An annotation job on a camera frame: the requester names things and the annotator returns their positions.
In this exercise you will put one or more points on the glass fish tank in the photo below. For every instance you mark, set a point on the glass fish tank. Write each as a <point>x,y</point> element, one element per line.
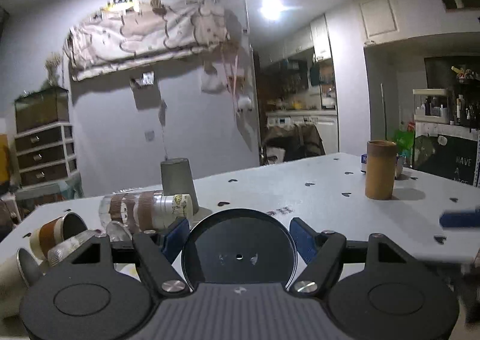
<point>41,108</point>

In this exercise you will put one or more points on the clear glass lying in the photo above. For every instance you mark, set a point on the clear glass lying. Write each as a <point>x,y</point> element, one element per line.
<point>118,232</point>

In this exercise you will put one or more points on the black round disc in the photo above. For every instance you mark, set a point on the black round disc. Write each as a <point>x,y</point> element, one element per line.
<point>239,246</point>

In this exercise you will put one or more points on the tissue pack blue white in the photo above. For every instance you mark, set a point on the tissue pack blue white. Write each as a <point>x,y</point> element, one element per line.
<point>363,163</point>

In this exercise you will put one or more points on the white shelf rack with bottles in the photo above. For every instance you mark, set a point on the white shelf rack with bottles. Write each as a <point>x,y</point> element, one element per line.
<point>432,105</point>

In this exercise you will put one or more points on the brown white paper cup lying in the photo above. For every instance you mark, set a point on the brown white paper cup lying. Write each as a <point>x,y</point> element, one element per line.
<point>54,232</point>

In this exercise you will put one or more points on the clear striped jar lying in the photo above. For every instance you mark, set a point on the clear striped jar lying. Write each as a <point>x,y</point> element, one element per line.
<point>144,210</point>

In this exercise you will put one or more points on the tall brown bamboo cup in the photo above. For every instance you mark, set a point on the tall brown bamboo cup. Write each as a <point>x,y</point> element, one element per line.
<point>380,169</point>

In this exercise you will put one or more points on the patterned cloth wall hanging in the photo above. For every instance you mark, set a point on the patterned cloth wall hanging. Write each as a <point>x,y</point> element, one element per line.
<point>142,34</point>

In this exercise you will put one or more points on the dried flowers vase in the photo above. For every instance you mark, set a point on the dried flowers vase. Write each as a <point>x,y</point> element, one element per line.
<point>52,65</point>

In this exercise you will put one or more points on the white drawer cabinet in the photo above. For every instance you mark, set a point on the white drawer cabinet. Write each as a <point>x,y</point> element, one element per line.
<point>46,154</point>

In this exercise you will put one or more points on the beige paper cup lying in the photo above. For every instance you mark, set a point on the beige paper cup lying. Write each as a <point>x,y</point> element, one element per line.
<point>18,273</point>

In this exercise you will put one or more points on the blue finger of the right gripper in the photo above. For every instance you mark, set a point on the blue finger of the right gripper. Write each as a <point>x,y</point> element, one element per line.
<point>468,218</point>

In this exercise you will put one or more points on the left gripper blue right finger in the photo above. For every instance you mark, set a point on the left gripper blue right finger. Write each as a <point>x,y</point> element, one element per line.
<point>305,239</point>

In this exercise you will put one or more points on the grey upside-down cup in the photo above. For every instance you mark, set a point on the grey upside-down cup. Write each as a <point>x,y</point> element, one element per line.
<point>177,179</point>

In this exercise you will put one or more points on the green plastic bag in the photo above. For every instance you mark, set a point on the green plastic bag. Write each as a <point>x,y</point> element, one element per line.
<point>404,140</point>

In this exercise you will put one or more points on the white plush toy hanging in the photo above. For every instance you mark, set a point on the white plush toy hanging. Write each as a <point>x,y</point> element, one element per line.
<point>244,104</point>

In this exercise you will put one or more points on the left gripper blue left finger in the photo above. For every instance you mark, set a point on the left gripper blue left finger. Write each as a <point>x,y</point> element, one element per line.
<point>172,239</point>

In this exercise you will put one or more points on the black chalkboard sign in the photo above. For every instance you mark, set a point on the black chalkboard sign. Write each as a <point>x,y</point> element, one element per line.
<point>446,156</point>

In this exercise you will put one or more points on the clear plastic cup lying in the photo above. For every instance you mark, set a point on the clear plastic cup lying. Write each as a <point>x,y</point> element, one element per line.
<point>62,250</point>

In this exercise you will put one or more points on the chair with draped cloth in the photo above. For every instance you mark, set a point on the chair with draped cloth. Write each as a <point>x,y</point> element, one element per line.
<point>293,142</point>

